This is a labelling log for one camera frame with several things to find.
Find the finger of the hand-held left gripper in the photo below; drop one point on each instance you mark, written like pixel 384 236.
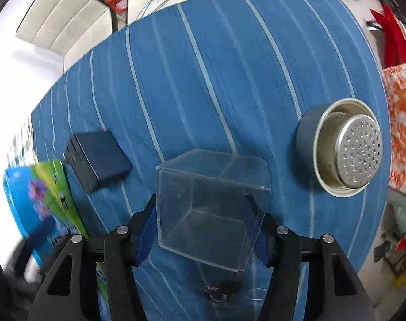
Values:
pixel 41 234

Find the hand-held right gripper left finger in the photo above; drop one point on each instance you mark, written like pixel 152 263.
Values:
pixel 145 240

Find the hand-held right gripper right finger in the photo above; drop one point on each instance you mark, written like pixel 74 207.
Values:
pixel 259 240

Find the clear plastic box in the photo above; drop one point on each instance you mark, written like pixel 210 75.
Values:
pixel 203 214

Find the colourful floral tray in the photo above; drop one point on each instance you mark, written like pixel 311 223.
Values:
pixel 32 187

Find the dark blue rectangular box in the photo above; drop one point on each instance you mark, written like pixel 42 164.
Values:
pixel 99 160

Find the metal strainer cup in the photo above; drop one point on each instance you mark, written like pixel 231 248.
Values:
pixel 306 137

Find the perforated metal steamer plate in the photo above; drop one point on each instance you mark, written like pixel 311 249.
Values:
pixel 358 150

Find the blue striped tablecloth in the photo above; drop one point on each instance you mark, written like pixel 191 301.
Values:
pixel 223 73

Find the orange white patterned cloth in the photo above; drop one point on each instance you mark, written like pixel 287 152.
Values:
pixel 403 123

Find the cream cushioned chair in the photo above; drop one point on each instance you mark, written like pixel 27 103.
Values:
pixel 62 13

